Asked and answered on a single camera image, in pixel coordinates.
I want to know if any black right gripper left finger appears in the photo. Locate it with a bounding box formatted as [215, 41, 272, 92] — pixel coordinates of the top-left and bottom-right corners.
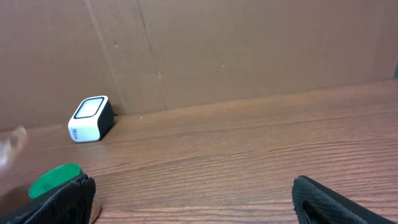
[1, 174, 96, 224]

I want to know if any green lid jar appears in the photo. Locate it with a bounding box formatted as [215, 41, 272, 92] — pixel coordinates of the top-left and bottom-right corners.
[29, 164, 101, 223]

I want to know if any white barcode scanner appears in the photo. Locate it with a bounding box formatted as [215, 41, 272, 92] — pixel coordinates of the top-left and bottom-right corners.
[68, 95, 115, 143]

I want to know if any brown bread pouch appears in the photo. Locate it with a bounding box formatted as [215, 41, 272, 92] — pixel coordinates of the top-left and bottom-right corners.
[1, 126, 28, 175]

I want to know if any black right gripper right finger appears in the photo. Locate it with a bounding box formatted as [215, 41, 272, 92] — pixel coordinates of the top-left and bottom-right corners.
[292, 175, 394, 224]

